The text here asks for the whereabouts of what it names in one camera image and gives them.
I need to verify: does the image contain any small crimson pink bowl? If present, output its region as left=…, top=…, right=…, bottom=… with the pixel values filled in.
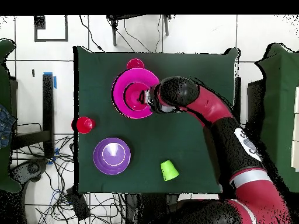
left=123, top=82, right=151, bottom=111

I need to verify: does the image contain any large magenta bowl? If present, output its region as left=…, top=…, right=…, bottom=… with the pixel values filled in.
left=111, top=68, right=161, bottom=120

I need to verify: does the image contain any green cup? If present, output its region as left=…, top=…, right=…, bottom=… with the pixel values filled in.
left=160, top=159, right=180, bottom=182

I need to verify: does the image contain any dark green tablecloth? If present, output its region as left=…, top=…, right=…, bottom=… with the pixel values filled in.
left=72, top=45, right=241, bottom=194

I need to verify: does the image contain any purple bowl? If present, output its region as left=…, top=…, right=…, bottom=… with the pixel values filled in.
left=93, top=137, right=131, bottom=176

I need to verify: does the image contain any crimson pink cup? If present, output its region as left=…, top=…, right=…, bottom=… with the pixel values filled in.
left=126, top=58, right=145, bottom=70

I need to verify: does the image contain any red cup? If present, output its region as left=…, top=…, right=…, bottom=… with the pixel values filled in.
left=71, top=116, right=96, bottom=135

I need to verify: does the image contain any dark metal legged stand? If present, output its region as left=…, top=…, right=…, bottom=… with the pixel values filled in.
left=106, top=14, right=172, bottom=47

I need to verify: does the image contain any blue tape strip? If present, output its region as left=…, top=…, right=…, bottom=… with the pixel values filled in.
left=43, top=71, right=57, bottom=90

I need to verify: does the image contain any black metal bar stand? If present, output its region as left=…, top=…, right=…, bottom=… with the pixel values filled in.
left=11, top=73, right=55, bottom=158

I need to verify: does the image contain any black power strip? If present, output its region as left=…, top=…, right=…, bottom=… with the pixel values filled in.
left=65, top=188, right=91, bottom=221

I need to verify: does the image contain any black office chair base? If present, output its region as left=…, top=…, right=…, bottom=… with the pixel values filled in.
left=10, top=157, right=48, bottom=184

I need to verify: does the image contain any green cloth covered table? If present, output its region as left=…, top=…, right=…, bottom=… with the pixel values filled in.
left=254, top=43, right=299, bottom=193
left=0, top=37, right=23, bottom=193

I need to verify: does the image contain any blue denim fabric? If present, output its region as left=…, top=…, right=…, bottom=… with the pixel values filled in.
left=0, top=104, right=16, bottom=149

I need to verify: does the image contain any white box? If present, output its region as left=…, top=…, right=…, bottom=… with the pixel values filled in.
left=290, top=86, right=299, bottom=172

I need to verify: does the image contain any black cable with plug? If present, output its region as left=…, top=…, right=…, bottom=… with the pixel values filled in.
left=78, top=15, right=105, bottom=52

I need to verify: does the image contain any tangle of black cables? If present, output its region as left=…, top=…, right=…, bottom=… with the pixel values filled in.
left=11, top=122, right=131, bottom=224

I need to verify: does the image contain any grey square floor frame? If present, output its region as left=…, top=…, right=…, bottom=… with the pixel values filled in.
left=34, top=15, right=69, bottom=43

